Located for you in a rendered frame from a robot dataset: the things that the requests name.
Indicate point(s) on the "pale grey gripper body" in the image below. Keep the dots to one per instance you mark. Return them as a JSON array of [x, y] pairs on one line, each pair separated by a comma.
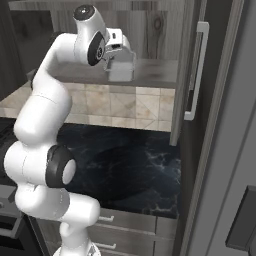
[[121, 70]]

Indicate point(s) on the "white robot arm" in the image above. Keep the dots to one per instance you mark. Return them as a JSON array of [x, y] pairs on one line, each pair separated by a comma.
[[43, 100]]

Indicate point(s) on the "grey wooden cabinet door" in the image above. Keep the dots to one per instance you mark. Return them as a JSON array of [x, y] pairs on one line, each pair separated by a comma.
[[181, 83]]

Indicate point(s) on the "narrow grey base cabinet panel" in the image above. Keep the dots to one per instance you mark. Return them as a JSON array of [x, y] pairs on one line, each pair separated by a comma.
[[165, 236]]

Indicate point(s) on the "grey fridge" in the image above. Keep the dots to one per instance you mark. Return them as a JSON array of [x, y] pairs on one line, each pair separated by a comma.
[[233, 126]]

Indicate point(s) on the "grey drawer front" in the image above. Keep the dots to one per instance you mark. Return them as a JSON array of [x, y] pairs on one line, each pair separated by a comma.
[[133, 245], [133, 220]]

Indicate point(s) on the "open wooden wall cabinet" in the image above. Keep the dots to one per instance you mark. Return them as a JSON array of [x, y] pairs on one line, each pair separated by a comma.
[[156, 40]]

